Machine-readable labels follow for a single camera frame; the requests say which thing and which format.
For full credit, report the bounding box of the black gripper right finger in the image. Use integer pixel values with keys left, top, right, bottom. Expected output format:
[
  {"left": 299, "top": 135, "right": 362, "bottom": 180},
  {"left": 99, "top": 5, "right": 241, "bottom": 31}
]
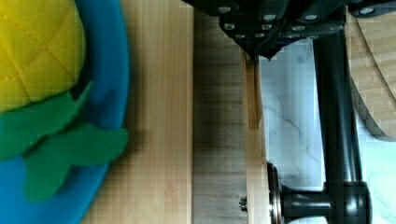
[{"left": 266, "top": 0, "right": 395, "bottom": 60}]

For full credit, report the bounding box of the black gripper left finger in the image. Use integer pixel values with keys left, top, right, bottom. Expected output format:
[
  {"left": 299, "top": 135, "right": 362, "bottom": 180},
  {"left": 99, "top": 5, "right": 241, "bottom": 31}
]
[{"left": 182, "top": 0, "right": 280, "bottom": 62}]

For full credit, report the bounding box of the bamboo drawer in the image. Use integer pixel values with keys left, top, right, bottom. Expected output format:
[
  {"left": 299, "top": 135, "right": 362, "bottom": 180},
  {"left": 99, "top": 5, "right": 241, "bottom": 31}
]
[{"left": 192, "top": 10, "right": 271, "bottom": 224}]

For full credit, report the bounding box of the bamboo drawer cabinet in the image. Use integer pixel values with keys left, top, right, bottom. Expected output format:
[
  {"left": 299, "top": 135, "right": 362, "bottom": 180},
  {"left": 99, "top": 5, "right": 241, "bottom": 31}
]
[{"left": 81, "top": 0, "right": 193, "bottom": 224}]

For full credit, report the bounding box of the round bamboo cutting board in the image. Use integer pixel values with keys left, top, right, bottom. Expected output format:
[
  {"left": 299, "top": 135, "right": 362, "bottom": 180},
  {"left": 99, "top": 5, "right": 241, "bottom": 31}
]
[{"left": 346, "top": 13, "right": 395, "bottom": 141}]

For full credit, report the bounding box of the blue plate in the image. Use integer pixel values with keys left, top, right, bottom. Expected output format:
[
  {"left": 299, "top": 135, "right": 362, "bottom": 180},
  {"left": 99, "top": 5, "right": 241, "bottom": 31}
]
[{"left": 0, "top": 0, "right": 130, "bottom": 224}]

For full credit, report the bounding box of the yellow plush pineapple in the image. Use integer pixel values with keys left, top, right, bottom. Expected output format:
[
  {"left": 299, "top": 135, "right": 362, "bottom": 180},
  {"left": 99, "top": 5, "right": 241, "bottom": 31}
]
[{"left": 1, "top": 0, "right": 128, "bottom": 203}]

